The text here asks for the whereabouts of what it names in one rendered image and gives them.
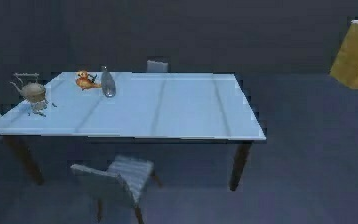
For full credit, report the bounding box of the pale blue dining table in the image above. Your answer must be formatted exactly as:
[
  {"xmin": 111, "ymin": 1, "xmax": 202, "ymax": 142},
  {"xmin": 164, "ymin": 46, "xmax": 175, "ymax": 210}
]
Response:
[{"xmin": 0, "ymin": 71, "xmax": 267, "ymax": 192}]

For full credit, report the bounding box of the clear glass bottle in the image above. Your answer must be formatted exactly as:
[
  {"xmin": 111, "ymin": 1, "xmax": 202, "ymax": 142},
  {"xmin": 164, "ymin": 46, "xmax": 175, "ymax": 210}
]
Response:
[{"xmin": 100, "ymin": 65, "xmax": 117, "ymax": 98}]

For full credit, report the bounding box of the orange fruit pile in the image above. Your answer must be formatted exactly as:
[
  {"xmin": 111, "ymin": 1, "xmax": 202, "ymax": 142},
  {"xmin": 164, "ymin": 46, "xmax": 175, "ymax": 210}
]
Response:
[{"xmin": 75, "ymin": 70, "xmax": 103, "ymax": 91}]

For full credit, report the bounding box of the tan metal kettle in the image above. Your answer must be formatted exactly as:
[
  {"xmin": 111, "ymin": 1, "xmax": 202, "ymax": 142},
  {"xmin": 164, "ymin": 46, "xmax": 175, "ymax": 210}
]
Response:
[{"xmin": 9, "ymin": 72, "xmax": 58, "ymax": 118}]

